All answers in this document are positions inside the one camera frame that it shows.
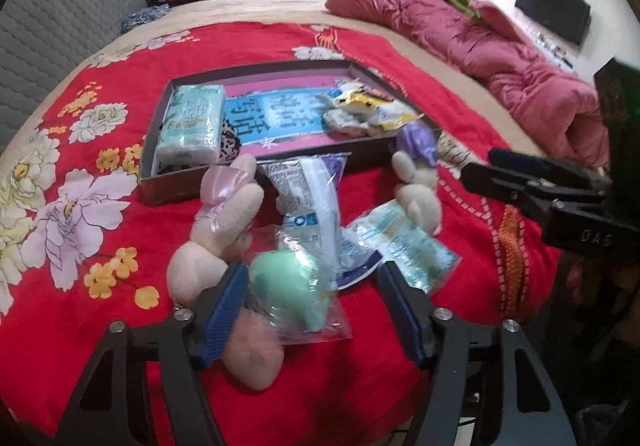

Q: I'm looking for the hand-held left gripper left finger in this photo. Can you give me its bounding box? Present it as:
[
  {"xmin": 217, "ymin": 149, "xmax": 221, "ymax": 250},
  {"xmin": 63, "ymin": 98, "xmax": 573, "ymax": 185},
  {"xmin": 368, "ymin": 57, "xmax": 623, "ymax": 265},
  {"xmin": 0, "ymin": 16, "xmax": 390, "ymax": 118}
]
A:
[{"xmin": 60, "ymin": 262, "xmax": 251, "ymax": 446}]

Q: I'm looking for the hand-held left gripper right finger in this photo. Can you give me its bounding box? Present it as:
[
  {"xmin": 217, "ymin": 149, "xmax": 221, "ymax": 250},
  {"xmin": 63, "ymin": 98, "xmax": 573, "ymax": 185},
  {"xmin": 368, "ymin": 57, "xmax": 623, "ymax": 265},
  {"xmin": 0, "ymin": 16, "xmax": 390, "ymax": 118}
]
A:
[{"xmin": 377, "ymin": 262, "xmax": 578, "ymax": 446}]

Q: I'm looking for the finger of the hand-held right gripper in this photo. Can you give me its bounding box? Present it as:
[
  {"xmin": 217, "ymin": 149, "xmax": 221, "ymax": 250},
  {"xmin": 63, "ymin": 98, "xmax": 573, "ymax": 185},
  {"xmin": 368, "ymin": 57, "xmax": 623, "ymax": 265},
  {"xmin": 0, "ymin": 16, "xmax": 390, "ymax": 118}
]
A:
[
  {"xmin": 487, "ymin": 147, "xmax": 613, "ymax": 187},
  {"xmin": 459, "ymin": 161, "xmax": 608, "ymax": 227}
]

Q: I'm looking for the small green tissue pack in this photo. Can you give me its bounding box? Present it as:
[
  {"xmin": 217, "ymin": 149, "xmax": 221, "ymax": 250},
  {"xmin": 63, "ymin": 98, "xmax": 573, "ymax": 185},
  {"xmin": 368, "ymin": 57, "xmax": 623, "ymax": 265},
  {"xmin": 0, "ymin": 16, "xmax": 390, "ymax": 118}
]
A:
[{"xmin": 345, "ymin": 202, "xmax": 463, "ymax": 295}]

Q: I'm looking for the green puff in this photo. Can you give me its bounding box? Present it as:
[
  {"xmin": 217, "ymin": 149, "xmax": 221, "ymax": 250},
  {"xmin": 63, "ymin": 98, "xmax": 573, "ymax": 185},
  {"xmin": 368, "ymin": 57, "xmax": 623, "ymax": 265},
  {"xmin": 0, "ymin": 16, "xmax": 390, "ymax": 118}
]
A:
[{"xmin": 240, "ymin": 226, "xmax": 353, "ymax": 347}]

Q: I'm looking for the plush bunny with purple bow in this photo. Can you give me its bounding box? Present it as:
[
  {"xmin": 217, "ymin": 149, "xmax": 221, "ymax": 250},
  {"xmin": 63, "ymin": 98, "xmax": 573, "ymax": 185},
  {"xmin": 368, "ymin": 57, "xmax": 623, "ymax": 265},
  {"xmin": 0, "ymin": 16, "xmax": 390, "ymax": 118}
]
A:
[{"xmin": 391, "ymin": 122, "xmax": 443, "ymax": 234}]

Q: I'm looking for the plush bunny with pink bow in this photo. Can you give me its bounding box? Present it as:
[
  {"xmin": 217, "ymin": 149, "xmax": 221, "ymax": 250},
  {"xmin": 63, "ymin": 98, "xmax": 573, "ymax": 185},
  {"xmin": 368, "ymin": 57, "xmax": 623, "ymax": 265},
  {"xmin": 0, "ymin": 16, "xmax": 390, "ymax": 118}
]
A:
[{"xmin": 166, "ymin": 153, "xmax": 288, "ymax": 392}]

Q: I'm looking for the shallow brown cardboard box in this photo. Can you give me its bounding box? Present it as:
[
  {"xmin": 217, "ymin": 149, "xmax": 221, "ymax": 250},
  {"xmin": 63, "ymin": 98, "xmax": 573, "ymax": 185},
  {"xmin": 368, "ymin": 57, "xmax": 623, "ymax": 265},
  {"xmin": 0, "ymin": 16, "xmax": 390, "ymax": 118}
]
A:
[{"xmin": 139, "ymin": 60, "xmax": 442, "ymax": 207}]

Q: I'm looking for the white and blue packet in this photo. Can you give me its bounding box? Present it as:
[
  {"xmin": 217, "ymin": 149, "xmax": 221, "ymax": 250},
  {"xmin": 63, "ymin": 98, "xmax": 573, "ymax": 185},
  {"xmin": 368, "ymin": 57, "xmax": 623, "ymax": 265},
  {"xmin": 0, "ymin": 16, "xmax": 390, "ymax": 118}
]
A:
[{"xmin": 257, "ymin": 152, "xmax": 381, "ymax": 289}]

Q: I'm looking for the yellow cartoon packet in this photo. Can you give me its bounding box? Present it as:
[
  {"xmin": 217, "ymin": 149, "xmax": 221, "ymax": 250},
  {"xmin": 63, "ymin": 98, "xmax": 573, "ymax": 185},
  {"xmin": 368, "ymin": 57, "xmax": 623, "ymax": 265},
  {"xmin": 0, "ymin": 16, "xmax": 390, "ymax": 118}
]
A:
[{"xmin": 332, "ymin": 80, "xmax": 426, "ymax": 131}]

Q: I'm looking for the white floral scrunchie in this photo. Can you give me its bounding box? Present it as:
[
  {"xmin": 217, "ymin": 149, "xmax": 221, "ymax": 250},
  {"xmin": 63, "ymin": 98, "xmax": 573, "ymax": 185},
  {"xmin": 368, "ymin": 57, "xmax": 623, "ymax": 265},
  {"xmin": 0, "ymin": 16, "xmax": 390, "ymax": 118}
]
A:
[{"xmin": 320, "ymin": 108, "xmax": 396, "ymax": 141}]

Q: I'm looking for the large green tissue pack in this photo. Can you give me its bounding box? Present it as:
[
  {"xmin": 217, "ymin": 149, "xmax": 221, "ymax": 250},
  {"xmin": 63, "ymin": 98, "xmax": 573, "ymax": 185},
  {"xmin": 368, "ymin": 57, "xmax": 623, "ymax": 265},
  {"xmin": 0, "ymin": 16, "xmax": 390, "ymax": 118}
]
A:
[{"xmin": 154, "ymin": 84, "xmax": 227, "ymax": 171}]

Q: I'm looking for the person's dark clothing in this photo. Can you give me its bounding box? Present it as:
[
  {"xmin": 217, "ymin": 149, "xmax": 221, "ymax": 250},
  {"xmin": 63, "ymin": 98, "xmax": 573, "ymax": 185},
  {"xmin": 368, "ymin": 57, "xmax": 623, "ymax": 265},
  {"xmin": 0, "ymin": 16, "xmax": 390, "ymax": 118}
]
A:
[{"xmin": 550, "ymin": 251, "xmax": 640, "ymax": 446}]

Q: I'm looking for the pink quilt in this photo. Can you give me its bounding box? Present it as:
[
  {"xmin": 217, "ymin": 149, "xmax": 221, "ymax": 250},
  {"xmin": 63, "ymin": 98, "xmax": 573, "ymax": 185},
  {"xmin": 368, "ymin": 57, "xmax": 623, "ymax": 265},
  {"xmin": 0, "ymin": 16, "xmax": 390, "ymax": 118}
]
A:
[{"xmin": 325, "ymin": 0, "xmax": 611, "ymax": 167}]

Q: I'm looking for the black television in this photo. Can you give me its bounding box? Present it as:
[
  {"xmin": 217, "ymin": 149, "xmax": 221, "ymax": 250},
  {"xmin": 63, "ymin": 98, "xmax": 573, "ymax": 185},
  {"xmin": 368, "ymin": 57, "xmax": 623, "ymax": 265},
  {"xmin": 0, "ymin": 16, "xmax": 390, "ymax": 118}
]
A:
[{"xmin": 515, "ymin": 0, "xmax": 592, "ymax": 46}]

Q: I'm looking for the pink and blue book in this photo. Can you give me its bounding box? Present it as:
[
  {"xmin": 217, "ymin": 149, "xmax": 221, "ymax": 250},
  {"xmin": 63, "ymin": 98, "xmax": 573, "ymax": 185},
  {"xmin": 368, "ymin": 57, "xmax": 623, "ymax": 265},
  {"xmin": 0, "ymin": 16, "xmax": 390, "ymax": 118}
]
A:
[{"xmin": 222, "ymin": 76, "xmax": 401, "ymax": 157}]

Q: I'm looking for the red floral blanket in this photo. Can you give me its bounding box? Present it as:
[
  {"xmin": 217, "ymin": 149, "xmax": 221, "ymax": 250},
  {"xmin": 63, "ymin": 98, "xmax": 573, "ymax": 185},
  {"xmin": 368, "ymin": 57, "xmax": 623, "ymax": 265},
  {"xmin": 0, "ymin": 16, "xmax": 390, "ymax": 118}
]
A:
[{"xmin": 0, "ymin": 22, "xmax": 563, "ymax": 446}]

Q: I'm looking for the bed with beige sheet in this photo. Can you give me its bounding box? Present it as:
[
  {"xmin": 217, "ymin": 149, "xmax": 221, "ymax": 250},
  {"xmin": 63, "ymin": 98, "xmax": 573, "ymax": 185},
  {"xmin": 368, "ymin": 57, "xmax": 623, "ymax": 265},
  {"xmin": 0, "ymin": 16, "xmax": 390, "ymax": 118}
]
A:
[{"xmin": 0, "ymin": 0, "xmax": 611, "ymax": 327}]

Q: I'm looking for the blue patterned cloth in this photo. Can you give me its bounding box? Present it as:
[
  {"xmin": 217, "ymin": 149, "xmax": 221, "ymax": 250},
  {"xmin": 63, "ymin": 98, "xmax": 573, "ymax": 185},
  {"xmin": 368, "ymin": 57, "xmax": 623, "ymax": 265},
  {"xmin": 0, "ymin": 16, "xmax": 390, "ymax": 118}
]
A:
[{"xmin": 121, "ymin": 4, "xmax": 171, "ymax": 32}]

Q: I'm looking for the grey quilted headboard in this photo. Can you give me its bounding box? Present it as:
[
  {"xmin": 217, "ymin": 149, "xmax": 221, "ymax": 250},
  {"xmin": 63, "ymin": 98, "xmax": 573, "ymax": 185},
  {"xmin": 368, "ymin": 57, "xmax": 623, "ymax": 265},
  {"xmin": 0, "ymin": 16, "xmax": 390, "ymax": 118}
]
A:
[{"xmin": 0, "ymin": 0, "xmax": 148, "ymax": 147}]

